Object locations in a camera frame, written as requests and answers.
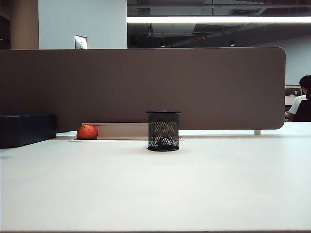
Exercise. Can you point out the black mesh basket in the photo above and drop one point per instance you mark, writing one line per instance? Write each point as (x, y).
(151, 126)

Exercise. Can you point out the brown desk partition panel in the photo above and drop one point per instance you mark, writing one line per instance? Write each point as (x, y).
(170, 87)

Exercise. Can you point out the orange round fruit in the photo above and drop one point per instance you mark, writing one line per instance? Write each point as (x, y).
(87, 131)

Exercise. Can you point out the long ceiling light strip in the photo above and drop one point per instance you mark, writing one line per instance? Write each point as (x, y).
(218, 19)

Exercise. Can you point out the dark blue tool case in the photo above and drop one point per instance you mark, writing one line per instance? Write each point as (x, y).
(24, 131)

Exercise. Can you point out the computer monitor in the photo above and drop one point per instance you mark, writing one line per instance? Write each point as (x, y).
(291, 93)

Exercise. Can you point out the seated person in white shirt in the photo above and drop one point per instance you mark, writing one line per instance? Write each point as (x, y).
(300, 100)

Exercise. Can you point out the black office chair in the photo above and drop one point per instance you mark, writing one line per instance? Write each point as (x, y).
(303, 111)

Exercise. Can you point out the white partition foot bracket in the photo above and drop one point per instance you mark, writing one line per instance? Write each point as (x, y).
(257, 132)

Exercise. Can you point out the white framed wall sign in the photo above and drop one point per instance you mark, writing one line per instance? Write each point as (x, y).
(81, 42)

